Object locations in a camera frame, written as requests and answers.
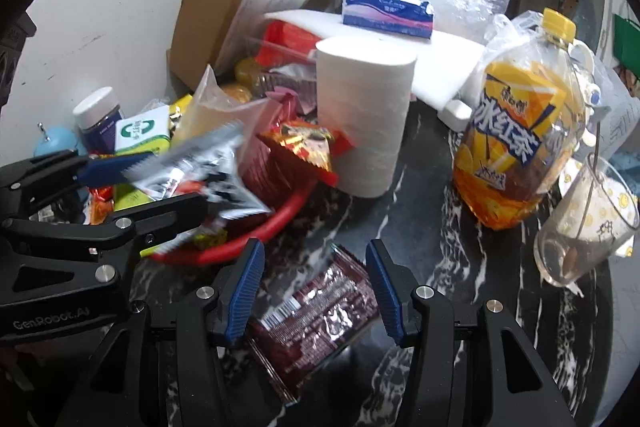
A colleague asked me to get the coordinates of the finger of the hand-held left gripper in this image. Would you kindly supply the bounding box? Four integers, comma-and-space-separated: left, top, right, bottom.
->
0, 149, 156, 202
0, 193, 211, 264

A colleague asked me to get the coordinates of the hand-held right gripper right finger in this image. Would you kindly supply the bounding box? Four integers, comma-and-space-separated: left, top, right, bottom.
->
365, 238, 576, 427

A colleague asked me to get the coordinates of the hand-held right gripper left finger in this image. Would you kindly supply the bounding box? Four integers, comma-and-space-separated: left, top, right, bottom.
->
67, 238, 266, 427

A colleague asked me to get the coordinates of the white and lime green pouch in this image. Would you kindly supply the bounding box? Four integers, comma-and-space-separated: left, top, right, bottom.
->
114, 109, 173, 208

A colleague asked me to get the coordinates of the white snack packet black print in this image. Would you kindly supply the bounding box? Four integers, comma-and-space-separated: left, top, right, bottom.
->
122, 123, 273, 220

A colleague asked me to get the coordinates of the red plastic basket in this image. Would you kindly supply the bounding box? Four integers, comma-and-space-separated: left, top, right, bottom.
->
150, 179, 321, 265

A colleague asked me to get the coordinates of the brown chocolate snack packet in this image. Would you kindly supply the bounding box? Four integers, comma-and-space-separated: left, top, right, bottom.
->
245, 243, 381, 407

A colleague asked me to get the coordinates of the clear bag of snacks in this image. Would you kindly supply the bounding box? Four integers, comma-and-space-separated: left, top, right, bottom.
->
172, 64, 273, 152

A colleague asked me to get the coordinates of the red cartoon snack packet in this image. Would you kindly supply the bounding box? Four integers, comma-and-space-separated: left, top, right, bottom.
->
257, 119, 356, 188

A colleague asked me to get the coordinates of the gold foil snack packet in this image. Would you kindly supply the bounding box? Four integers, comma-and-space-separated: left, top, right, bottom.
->
141, 237, 201, 258

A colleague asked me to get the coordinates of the orange foil sachet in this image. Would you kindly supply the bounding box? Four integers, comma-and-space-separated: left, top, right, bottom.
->
89, 184, 117, 225

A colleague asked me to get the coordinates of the light blue figure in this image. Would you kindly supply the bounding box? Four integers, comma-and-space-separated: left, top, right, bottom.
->
32, 122, 81, 158

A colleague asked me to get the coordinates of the yellow fruit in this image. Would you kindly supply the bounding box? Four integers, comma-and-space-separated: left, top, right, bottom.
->
234, 58, 263, 90
220, 83, 253, 105

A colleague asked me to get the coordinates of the pink wrapper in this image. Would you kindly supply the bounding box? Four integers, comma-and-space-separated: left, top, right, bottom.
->
265, 89, 306, 118

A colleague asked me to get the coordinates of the white toilet paper roll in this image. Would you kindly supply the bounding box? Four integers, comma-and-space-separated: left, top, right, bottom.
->
315, 38, 418, 198

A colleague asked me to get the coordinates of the clear plastic box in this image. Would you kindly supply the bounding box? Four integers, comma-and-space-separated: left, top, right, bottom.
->
232, 57, 321, 108

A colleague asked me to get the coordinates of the white power adapter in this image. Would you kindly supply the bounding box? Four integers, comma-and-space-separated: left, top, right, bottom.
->
440, 99, 473, 132

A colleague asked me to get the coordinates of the brown cardboard box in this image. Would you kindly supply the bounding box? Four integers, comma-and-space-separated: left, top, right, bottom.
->
166, 0, 326, 92

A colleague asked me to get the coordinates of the orange iced tea bottle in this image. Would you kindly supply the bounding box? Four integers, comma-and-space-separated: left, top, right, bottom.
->
452, 7, 598, 229

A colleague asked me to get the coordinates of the clear glass cup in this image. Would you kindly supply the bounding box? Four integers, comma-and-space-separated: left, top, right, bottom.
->
534, 154, 640, 288

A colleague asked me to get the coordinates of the red package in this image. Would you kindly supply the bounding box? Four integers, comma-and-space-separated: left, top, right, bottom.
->
255, 19, 321, 68

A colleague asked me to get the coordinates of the white foam board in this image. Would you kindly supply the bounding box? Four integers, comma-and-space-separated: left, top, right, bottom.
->
263, 9, 486, 112

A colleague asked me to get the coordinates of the metal spoon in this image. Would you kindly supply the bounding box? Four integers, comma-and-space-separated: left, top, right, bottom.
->
569, 107, 603, 264

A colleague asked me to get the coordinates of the blue tissue pack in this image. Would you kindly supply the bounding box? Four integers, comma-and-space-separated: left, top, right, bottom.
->
341, 0, 435, 40

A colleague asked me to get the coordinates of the white plastic bag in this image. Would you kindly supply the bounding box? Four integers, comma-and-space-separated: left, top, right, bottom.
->
482, 9, 546, 52

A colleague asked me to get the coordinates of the clear plastic bag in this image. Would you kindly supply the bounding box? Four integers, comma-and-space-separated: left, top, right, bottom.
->
595, 62, 640, 158

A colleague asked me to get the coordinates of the white water bottle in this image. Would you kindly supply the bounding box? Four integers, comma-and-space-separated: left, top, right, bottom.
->
570, 38, 613, 122

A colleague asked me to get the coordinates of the green tote bag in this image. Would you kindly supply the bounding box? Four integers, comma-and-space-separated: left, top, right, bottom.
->
614, 14, 640, 70

